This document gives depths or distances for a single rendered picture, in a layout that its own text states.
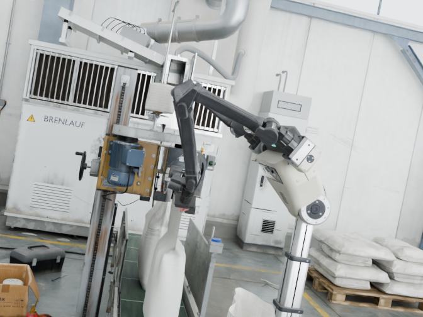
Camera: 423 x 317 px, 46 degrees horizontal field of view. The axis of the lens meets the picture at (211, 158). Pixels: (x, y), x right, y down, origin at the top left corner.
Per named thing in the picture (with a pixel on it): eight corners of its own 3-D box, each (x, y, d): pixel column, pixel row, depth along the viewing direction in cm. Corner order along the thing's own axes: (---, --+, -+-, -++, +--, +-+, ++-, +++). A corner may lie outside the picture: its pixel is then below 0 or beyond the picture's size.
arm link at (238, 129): (186, 72, 258) (184, 73, 268) (169, 92, 258) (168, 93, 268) (250, 128, 267) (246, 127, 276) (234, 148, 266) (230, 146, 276)
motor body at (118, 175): (133, 189, 276) (140, 144, 275) (105, 185, 273) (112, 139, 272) (132, 185, 291) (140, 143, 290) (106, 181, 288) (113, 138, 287)
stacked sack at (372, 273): (391, 286, 515) (394, 273, 514) (333, 279, 501) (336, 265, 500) (370, 273, 556) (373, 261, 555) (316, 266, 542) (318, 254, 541)
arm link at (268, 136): (185, 83, 205) (191, 75, 213) (172, 110, 212) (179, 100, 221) (281, 134, 207) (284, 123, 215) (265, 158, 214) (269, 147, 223)
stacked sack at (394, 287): (441, 305, 527) (444, 290, 526) (384, 297, 514) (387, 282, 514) (418, 290, 569) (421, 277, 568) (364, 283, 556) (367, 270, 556)
